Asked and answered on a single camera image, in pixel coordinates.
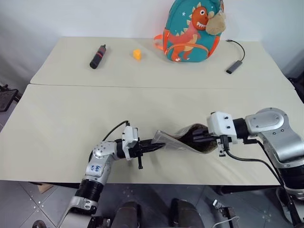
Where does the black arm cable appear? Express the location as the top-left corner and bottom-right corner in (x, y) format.
(102, 121), (130, 143)
(225, 140), (300, 225)

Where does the beige plush toy pendant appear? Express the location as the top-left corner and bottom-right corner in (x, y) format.
(205, 11), (227, 36)

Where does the thin white cable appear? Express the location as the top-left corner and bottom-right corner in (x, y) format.
(213, 216), (239, 228)

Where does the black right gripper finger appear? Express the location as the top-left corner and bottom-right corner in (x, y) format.
(192, 136), (212, 143)
(192, 128), (211, 137)

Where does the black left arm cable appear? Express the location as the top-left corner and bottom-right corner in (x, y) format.
(102, 121), (130, 143)

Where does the teal dinosaur backpack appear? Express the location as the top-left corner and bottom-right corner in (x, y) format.
(152, 0), (227, 63)

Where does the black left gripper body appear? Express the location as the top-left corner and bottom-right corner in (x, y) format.
(132, 140), (153, 170)

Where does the clear bag with dark contents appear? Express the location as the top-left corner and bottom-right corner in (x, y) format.
(152, 123), (218, 155)

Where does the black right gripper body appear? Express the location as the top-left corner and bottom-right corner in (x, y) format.
(209, 134), (233, 158)

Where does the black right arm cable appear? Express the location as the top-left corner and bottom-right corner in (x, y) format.
(225, 140), (300, 225)

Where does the black equipment at table side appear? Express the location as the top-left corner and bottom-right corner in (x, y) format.
(288, 76), (304, 101)

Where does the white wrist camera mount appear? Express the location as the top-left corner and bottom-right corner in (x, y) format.
(206, 111), (238, 145)
(122, 125), (140, 162)

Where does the black metal stand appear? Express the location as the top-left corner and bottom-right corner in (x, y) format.
(0, 83), (20, 113)

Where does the grey USB hub with cable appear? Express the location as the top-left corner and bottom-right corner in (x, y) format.
(225, 38), (246, 75)

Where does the black marker with red band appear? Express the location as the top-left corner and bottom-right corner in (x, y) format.
(89, 44), (107, 70)

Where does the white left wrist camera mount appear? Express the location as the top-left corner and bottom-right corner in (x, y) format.
(122, 125), (140, 162)

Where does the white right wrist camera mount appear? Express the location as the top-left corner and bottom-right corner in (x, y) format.
(206, 111), (238, 145)

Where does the dark rounded shape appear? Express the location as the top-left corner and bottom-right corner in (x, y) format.
(115, 200), (141, 228)
(169, 198), (198, 228)

